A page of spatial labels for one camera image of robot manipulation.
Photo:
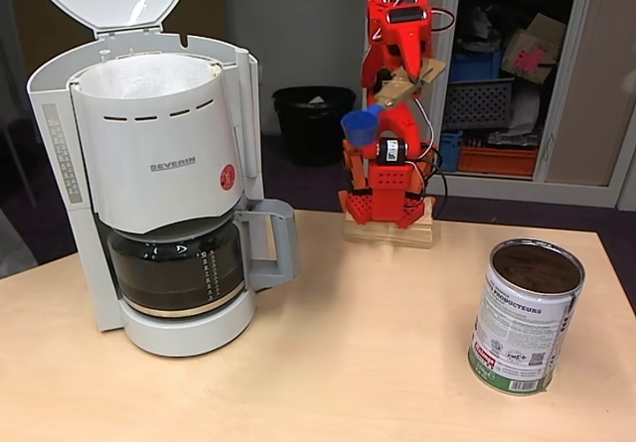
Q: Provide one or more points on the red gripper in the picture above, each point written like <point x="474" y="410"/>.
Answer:
<point x="406" y="40"/>

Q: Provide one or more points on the white paper coffee filter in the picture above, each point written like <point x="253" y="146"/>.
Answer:
<point x="144" y="77"/>

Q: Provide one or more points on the cardboard box pink mark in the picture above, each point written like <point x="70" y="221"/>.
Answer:
<point x="531" y="49"/>

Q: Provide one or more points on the grey perforated crate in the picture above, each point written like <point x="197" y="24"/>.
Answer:
<point x="477" y="104"/>

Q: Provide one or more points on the wooden base block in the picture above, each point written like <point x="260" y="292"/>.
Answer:
<point x="387" y="236"/>

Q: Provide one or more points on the white green coffee tin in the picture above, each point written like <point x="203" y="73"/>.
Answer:
<point x="522" y="338"/>

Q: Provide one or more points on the white drip coffee maker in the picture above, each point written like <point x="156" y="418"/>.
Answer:
<point x="154" y="164"/>

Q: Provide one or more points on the white crumpled plastic sheet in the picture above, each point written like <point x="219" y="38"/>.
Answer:
<point x="524" y="109"/>

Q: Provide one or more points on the large blue crate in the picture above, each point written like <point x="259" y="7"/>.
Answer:
<point x="477" y="67"/>

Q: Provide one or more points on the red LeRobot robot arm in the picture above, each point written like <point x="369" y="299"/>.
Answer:
<point x="392" y="189"/>

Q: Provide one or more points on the orange crate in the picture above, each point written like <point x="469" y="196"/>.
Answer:
<point x="497" y="161"/>

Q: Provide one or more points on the small blue crate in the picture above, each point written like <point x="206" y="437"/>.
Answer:
<point x="450" y="153"/>

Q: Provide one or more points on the grey sliding-door cabinet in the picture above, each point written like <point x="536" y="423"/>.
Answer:
<point x="611" y="114"/>

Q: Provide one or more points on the orange printed clamp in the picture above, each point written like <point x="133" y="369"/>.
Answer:
<point x="357" y="169"/>

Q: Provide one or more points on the black trash bin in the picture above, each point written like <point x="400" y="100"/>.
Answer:
<point x="308" y="129"/>

